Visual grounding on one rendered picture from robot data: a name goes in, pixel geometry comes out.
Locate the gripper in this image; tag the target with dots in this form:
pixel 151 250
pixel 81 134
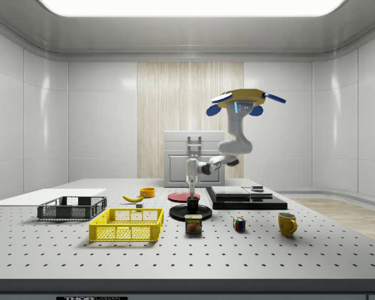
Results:
pixel 192 187

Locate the yellow mug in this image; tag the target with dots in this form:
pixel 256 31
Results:
pixel 286 223

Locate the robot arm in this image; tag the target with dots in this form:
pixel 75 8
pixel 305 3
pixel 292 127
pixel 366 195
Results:
pixel 236 131

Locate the red plate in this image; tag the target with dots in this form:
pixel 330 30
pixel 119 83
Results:
pixel 178 197

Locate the black mug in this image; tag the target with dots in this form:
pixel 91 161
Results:
pixel 192 204

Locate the black plate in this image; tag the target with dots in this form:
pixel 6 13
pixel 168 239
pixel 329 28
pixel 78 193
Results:
pixel 178 212

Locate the white cabinet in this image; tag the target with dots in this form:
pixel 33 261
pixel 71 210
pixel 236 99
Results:
pixel 175 162

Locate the yellow bowl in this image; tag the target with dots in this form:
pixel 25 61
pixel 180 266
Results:
pixel 147 193

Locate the black stove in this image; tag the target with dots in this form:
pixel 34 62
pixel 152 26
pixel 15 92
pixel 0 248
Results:
pixel 247 203

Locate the puzzle cube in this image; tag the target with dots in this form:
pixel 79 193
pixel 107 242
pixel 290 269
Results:
pixel 239 224

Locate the banana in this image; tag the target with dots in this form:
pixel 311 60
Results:
pixel 132 199

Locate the yellow basket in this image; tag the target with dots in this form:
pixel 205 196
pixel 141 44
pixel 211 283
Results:
pixel 125 232

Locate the dark grey basket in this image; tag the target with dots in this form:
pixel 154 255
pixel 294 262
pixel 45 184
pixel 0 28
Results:
pixel 50 212

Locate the white board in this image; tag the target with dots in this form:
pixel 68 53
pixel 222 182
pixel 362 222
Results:
pixel 34 195

